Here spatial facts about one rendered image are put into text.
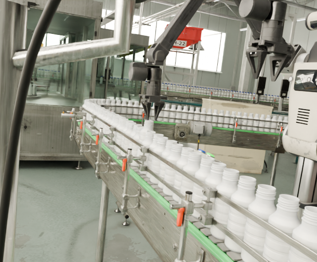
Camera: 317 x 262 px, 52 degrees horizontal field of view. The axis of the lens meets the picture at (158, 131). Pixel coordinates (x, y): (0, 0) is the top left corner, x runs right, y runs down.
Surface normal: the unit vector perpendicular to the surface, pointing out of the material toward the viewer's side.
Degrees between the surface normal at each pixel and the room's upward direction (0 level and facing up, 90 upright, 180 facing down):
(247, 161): 90
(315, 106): 90
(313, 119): 90
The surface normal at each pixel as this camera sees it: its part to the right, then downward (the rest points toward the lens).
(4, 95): 0.71, 0.18
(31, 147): 0.39, 0.17
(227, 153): 0.04, 0.13
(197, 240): -0.92, -0.04
